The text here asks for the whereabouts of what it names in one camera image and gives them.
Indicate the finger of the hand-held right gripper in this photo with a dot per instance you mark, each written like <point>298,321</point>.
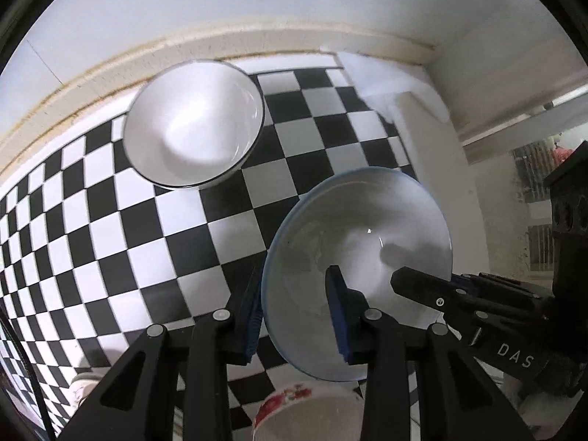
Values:
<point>422,287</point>
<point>496,287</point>

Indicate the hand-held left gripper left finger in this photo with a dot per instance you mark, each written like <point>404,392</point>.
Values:
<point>252,317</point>

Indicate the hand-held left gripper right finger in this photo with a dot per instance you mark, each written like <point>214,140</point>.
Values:
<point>340,321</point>

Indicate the white bowl with blue rim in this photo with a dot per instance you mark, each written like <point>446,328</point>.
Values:
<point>367,220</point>

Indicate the white floral bowl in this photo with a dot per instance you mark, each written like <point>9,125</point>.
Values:
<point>312,418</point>

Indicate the black and white checkered tablecloth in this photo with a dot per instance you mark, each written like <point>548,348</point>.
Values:
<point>138,248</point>

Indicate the glass sliding door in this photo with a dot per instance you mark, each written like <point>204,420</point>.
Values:
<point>500,124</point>

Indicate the white bowl with black rim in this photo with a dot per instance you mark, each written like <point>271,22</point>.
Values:
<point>193,124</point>

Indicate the white cloth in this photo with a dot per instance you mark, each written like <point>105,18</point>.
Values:
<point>381,78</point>

